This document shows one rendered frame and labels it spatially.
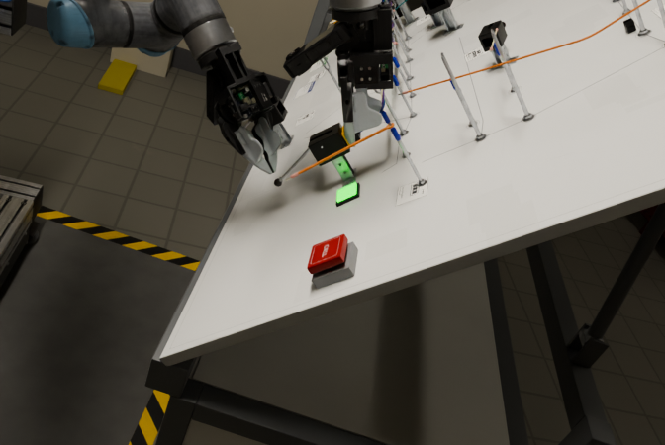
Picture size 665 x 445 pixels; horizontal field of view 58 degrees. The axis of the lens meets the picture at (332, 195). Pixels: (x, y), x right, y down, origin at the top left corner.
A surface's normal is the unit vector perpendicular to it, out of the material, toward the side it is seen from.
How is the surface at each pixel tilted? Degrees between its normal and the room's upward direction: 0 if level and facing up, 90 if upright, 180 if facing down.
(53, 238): 0
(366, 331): 0
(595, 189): 49
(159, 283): 0
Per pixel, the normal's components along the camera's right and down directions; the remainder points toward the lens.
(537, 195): -0.48, -0.77
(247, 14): 0.04, 0.58
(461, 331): 0.33, -0.78
